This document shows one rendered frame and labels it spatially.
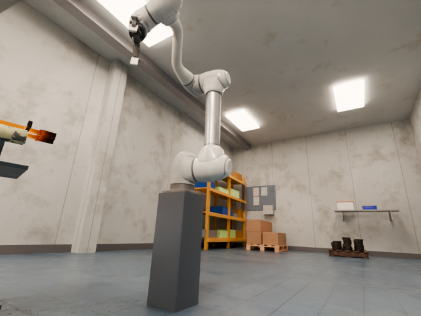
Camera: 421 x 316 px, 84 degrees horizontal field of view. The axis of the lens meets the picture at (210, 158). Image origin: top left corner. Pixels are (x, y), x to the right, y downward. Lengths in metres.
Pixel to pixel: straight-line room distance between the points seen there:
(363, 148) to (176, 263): 7.65
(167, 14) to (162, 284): 1.37
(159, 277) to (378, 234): 7.15
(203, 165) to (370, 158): 7.34
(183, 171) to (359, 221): 7.04
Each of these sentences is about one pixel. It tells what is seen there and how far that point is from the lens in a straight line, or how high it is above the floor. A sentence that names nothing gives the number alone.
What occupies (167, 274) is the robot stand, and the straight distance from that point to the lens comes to 1.39.
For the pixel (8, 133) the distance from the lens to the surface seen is 0.86.
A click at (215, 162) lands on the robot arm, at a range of 1.34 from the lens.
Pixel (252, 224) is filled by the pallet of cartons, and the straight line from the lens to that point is 6.91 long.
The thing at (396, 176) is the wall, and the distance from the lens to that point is 8.30.
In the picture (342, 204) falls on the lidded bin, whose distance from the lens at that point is 7.54.
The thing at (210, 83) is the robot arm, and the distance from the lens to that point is 1.60.
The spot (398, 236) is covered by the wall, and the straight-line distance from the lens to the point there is 8.09.
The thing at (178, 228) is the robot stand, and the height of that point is 0.40.
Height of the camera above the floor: 0.37
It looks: 18 degrees up
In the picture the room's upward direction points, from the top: 3 degrees clockwise
